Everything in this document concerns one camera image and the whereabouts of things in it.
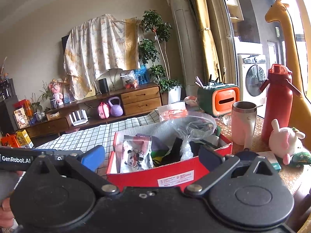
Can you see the wooden wall cabinet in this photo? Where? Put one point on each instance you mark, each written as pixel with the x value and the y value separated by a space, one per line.
pixel 230 0

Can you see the small white box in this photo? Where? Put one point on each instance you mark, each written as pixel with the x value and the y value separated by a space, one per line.
pixel 52 116

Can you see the red cardboard box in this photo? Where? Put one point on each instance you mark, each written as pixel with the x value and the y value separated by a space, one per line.
pixel 136 177

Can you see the pink white tissue packet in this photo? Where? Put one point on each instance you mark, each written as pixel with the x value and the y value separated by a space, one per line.
pixel 172 111

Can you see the pink white plush toy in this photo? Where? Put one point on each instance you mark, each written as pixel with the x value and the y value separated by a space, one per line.
pixel 284 140

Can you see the panda print bag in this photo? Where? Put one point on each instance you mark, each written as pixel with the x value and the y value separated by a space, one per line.
pixel 136 157

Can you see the potted orchid plant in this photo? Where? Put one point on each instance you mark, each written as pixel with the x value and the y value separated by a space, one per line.
pixel 54 103

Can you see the beige tower air conditioner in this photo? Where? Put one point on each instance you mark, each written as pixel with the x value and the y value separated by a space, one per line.
pixel 184 41

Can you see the dark whale print pouch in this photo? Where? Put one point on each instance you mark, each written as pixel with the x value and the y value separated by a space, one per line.
pixel 245 154

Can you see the yellow giraffe plush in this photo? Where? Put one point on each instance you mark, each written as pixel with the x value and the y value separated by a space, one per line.
pixel 291 53

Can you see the clear plastic bag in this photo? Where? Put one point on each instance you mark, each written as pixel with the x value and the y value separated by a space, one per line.
pixel 194 123

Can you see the pink toy suitcase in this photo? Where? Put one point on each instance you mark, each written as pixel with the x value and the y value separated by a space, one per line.
pixel 103 111

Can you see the pink doll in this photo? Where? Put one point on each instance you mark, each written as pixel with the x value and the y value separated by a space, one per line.
pixel 57 94

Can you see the black low cabinet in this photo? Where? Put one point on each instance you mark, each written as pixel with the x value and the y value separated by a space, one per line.
pixel 6 116

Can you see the white router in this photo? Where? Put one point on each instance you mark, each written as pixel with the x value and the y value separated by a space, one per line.
pixel 77 122

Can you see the white washing machine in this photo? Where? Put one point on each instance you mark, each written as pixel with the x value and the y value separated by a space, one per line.
pixel 252 80

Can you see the black cylinder speaker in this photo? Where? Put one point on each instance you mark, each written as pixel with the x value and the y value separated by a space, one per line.
pixel 103 86

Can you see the orange red box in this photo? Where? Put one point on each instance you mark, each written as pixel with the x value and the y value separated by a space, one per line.
pixel 28 108

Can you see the black television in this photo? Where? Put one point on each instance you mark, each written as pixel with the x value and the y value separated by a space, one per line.
pixel 64 42

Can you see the yellow milk carton box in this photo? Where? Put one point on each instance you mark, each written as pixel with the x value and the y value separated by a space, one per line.
pixel 24 138

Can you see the black coffee machine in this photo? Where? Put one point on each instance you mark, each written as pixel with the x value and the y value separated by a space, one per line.
pixel 7 89

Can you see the green orange desk organizer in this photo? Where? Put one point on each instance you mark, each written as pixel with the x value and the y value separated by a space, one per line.
pixel 224 99

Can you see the wooden television cabinet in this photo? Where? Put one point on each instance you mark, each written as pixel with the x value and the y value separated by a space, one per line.
pixel 141 99

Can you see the potted green tree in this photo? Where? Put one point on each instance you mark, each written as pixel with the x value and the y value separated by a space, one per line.
pixel 153 21

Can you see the small glass cup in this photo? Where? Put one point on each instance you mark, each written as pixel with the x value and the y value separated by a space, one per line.
pixel 227 120

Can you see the orange gift box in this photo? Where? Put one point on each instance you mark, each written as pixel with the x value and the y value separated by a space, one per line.
pixel 9 140

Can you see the beige shell shaped decor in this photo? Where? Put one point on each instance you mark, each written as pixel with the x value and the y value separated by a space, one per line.
pixel 114 77

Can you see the green printed pouch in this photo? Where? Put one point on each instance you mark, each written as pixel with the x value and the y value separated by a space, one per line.
pixel 301 157

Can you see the yellow snack box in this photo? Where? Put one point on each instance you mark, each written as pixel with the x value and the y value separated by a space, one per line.
pixel 21 119

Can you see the beige tumbler cup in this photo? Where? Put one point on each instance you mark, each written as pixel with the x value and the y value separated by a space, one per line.
pixel 243 123

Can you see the white teal box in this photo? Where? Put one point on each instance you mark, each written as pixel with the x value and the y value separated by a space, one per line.
pixel 272 161

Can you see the bunch of brushes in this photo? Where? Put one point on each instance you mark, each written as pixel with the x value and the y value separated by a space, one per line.
pixel 198 81

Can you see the pink bowl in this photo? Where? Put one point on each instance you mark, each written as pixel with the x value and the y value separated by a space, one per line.
pixel 190 100

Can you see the red water bottle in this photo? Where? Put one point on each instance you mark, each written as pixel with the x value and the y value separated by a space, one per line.
pixel 277 106

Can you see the yellow curtain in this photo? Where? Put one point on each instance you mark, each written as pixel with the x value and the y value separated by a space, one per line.
pixel 206 41

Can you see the purple kettlebell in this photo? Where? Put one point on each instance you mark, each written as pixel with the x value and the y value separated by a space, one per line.
pixel 116 111

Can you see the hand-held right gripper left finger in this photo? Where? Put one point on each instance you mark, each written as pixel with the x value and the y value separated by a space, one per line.
pixel 92 157

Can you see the person's left hand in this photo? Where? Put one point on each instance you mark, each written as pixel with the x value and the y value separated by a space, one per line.
pixel 6 211

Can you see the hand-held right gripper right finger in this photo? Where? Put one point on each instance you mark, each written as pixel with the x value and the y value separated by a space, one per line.
pixel 209 155

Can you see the plastic bag of fruit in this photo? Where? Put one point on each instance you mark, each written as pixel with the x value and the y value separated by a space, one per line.
pixel 128 80

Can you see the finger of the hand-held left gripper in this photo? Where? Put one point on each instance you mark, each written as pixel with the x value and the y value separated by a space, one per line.
pixel 53 154

